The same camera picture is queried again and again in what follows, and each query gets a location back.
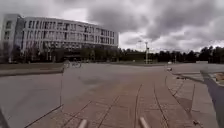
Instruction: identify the row of small trees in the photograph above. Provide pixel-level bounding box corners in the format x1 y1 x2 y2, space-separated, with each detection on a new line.
0 41 118 64

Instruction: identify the lamp pole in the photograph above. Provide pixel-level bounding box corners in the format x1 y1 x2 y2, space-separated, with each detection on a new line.
143 41 150 65

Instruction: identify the robot's own part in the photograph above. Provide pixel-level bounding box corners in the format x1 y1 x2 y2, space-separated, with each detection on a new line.
138 116 151 128
77 118 89 128

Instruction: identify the large white multistorey building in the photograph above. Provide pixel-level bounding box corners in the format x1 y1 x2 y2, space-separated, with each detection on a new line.
0 13 120 63

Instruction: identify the low concrete wall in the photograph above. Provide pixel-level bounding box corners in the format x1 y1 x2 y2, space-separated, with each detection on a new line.
0 63 65 78

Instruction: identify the paved stone plaza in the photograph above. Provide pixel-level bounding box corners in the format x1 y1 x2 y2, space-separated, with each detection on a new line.
0 62 224 128

